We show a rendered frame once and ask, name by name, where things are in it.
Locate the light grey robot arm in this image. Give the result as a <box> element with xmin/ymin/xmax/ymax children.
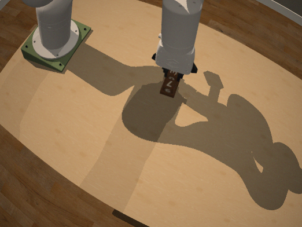
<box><xmin>22</xmin><ymin>0</ymin><xmax>204</xmax><ymax>60</ymax></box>

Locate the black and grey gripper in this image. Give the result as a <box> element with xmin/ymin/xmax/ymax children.
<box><xmin>152</xmin><ymin>40</ymin><xmax>198</xmax><ymax>82</ymax></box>

